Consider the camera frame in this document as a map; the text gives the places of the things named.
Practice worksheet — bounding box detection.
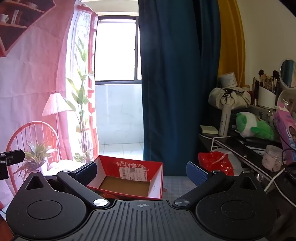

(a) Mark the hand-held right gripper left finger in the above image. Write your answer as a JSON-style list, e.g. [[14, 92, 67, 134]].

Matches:
[[24, 161, 111, 208]]

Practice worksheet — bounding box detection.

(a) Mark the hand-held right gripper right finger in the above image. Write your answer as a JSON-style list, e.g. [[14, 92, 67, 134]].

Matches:
[[173, 161, 264, 209]]

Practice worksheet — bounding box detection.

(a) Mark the red cardboard box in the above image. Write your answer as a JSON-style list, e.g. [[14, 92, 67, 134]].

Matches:
[[87, 155, 164, 200]]

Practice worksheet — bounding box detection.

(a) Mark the red plastic bag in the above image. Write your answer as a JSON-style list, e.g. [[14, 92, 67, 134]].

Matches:
[[198, 149, 236, 176]]

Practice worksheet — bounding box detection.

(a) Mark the checked bed sheet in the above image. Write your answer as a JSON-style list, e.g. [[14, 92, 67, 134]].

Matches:
[[43, 160, 201, 204]]

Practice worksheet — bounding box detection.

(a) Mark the yellow sticky note pad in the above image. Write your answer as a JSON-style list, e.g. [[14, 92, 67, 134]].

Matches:
[[200, 125, 219, 135]]

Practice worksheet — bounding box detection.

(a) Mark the black desk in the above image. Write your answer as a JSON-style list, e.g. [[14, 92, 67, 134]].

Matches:
[[198, 133, 296, 209]]

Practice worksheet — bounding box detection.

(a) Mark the white spray bottle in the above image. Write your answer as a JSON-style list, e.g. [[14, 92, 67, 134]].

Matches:
[[218, 103, 232, 137]]

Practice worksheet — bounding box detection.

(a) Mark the clear plastic jar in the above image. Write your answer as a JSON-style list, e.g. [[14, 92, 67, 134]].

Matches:
[[262, 145, 284, 172]]

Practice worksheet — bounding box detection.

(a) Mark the green plush toy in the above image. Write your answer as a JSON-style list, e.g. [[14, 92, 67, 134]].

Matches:
[[235, 112, 277, 141]]

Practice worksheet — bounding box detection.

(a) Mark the pink printed backdrop cloth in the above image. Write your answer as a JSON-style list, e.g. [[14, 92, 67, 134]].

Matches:
[[0, 0, 100, 209]]

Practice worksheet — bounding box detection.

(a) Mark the blue curtain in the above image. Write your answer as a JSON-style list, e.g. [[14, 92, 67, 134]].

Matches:
[[138, 0, 221, 176]]

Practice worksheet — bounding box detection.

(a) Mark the pink carton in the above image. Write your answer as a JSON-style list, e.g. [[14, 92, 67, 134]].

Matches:
[[273, 109, 296, 166]]

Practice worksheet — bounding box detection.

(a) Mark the white paper roll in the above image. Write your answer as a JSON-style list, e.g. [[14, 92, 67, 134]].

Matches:
[[218, 72, 238, 89]]

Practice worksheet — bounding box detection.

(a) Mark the white brush holder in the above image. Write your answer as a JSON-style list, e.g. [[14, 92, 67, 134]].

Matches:
[[257, 86, 277, 109]]

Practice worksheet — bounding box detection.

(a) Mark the round mirror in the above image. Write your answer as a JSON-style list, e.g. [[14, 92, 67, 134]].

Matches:
[[280, 59, 296, 88]]

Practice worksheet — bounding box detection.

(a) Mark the yellow curtain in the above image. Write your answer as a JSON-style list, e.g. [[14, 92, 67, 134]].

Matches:
[[217, 0, 246, 87]]

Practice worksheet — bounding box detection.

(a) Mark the white cable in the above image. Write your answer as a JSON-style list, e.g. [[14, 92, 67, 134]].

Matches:
[[211, 136, 296, 204]]

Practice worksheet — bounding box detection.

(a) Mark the cream drawstring bag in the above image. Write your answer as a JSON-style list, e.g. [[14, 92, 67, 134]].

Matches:
[[208, 86, 251, 109]]

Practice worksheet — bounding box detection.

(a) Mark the dark window frame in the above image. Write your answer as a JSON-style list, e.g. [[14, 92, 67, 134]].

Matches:
[[95, 16, 142, 85]]

